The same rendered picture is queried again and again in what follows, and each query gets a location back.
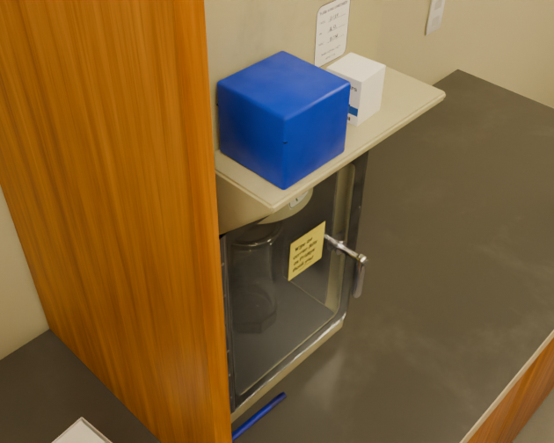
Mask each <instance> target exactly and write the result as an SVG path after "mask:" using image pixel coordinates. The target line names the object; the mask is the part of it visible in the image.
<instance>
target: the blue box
mask: <svg viewBox="0 0 554 443"><path fill-rule="evenodd" d="M350 89H351V83H350V82H349V81H347V80H346V79H343V78H341V77H339V76H336V75H334V74H333V73H330V72H328V71H326V70H324V69H321V68H319V67H317V66H315V65H313V64H311V63H309V62H306V61H304V60H302V59H300V58H298V57H296V56H294V55H292V54H289V53H287V52H285V51H280V52H278V53H276V54H273V55H271V56H269V57H267V58H266V59H264V60H262V61H260V62H257V63H254V64H252V65H251V66H249V67H247V68H245V69H242V70H240V71H238V72H237V73H235V74H233V75H230V76H227V77H225V78H224V79H222V80H220V81H218V82H217V99H218V104H216V105H218V115H219V131H220V148H221V152H222V153H223V154H225V155H226V156H229V157H230V158H232V159H233V160H235V161H237V162H238V163H240V164H242V165H243V166H244V167H246V168H248V169H249V170H251V171H253V172H255V173H256V174H258V175H260V176H261V177H262V178H264V179H266V180H267V181H269V182H270V183H272V184H274V185H276V186H278V187H279V188H280V189H281V190H286V189H288V188H289V187H290V186H292V185H294V184H295V183H297V182H298V181H300V180H301V179H303V178H305V177H306V176H308V175H310V174H311V173H312V172H313V171H315V170H317V169H318V168H320V167H321V166H323V165H324V164H326V163H328V162H330V161H331V160H332V159H333V158H335V157H336V156H338V155H340V154H341V153H343V152H344V150H345V142H346V125H347V115H348V107H349V106H350V104H349V98H350Z"/></svg>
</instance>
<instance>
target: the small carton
mask: <svg viewBox="0 0 554 443"><path fill-rule="evenodd" d="M385 69H386V65H383V64H381V63H379V62H375V61H372V60H369V59H368V58H365V57H362V56H360V55H357V54H354V53H349V54H347V55H345V56H344V57H342V58H341V59H339V60H338V61H336V62H335V63H333V64H332V65H330V66H328V67H327V68H326V71H328V72H330V73H332V74H334V75H336V76H339V77H341V78H343V79H346V80H347V81H349V82H350V83H351V89H350V98H349V104H350V106H349V107H348V115H347V123H350V124H352V125H354V126H356V127H358V126H359V125H360V124H361V123H362V122H364V121H365V120H367V119H368V118H369V117H371V116H372V115H373V114H375V113H376V112H378V111H379V110H380V106H381V100H382V94H383V81H384V75H385Z"/></svg>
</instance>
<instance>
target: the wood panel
mask: <svg viewBox="0 0 554 443"><path fill-rule="evenodd" d="M0 185H1V187H2V190H3V193H4V197H5V200H6V203H7V206H8V208H9V211H10V214H11V218H12V220H13V223H14V226H15V229H16V231H17V234H18V239H19V241H20V244H21V247H22V249H23V252H24V254H25V257H26V262H27V264H28V267H29V270H30V273H31V275H32V278H33V282H34V285H35V287H36V290H37V293H38V296H39V298H40V303H41V306H42V308H43V310H44V313H45V316H46V319H47V323H48V326H49V329H50V330H51V331H52V332H53V333H54V334H55V335H56V336H57V337H58V338H59V339H60V340H61V341H62V342H63V343H64V344H65V345H66V346H67V347H68V348H69V349H70V350H71V351H72V352H73V353H74V354H75V355H76V356H77V357H78V358H79V359H80V360H81V361H82V362H83V363H84V364H85V365H86V366H87V367H88V368H89V369H90V370H91V371H92V372H93V373H94V374H95V375H96V376H97V377H98V378H99V379H100V380H101V381H102V382H103V383H104V384H105V385H106V386H107V387H108V388H109V389H110V390H111V391H112V392H113V394H114V395H115V396H116V397H117V398H118V399H119V400H120V401H121V402H122V403H123V404H124V405H125V406H126V407H127V408H128V409H129V410H130V411H131V412H132V413H133V414H134V415H135V416H136V417H137V418H138V419H139V420H140V421H141V422H142V423H143V424H144V425H145V426H146V427H147V428H148V429H149V430H150V431H151V433H152V434H153V435H154V436H155V437H156V438H157V439H158V440H159V441H160V442H161V443H232V437H231V422H230V396H229V382H228V368H227V353H226V339H225V325H224V312H223V298H222V270H221V256H220V242H219V228H218V214H217V200H216V186H215V159H214V144H213V130H212V117H211V103H210V89H209V74H208V47H207V33H206V19H205V5H204V0H0Z"/></svg>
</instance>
